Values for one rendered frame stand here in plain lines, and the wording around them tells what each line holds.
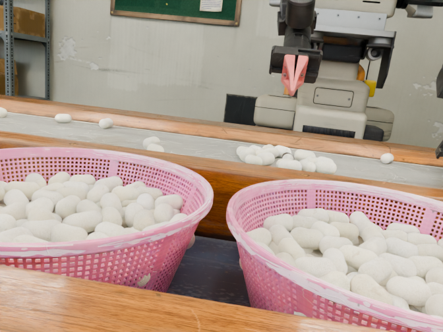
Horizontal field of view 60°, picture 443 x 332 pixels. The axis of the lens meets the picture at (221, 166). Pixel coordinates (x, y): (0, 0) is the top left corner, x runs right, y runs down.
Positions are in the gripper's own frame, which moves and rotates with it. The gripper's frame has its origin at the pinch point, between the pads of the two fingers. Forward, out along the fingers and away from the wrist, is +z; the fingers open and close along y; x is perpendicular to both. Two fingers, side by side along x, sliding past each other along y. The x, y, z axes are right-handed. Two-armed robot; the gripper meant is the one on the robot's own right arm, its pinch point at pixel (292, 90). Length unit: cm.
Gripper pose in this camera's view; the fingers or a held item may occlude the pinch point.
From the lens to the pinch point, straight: 76.8
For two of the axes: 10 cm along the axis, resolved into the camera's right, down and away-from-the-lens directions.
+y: 9.8, 1.4, -1.1
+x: 0.1, 6.0, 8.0
